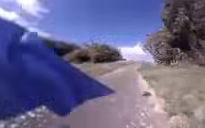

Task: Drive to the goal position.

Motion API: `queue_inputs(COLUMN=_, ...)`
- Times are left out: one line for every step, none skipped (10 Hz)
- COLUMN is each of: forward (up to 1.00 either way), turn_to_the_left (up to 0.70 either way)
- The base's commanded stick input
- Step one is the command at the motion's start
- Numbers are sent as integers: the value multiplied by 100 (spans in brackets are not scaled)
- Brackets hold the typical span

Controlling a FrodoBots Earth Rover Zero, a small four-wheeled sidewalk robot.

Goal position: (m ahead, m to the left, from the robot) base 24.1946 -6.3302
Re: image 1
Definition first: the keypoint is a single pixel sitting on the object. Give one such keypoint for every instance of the dark stone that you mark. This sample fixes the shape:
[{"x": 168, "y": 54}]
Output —
[{"x": 146, "y": 94}]

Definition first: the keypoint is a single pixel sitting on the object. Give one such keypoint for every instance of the dry grass field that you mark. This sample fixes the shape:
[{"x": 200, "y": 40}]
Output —
[{"x": 186, "y": 93}]

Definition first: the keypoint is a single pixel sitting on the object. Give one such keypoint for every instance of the blue cloth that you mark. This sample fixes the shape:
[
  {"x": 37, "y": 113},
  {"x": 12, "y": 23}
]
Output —
[{"x": 33, "y": 76}]

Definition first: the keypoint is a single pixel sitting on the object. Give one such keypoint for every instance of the large tree beside path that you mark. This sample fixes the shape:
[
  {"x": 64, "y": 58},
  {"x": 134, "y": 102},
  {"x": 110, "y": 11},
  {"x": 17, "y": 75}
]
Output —
[{"x": 186, "y": 33}]

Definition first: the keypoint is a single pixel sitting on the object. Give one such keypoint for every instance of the low bushes on rise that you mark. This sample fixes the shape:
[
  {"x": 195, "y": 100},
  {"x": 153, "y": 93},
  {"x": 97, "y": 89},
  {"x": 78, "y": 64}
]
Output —
[{"x": 93, "y": 53}]

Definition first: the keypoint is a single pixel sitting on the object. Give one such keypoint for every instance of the pale dirt path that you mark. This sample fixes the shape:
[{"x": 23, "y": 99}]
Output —
[{"x": 120, "y": 100}]

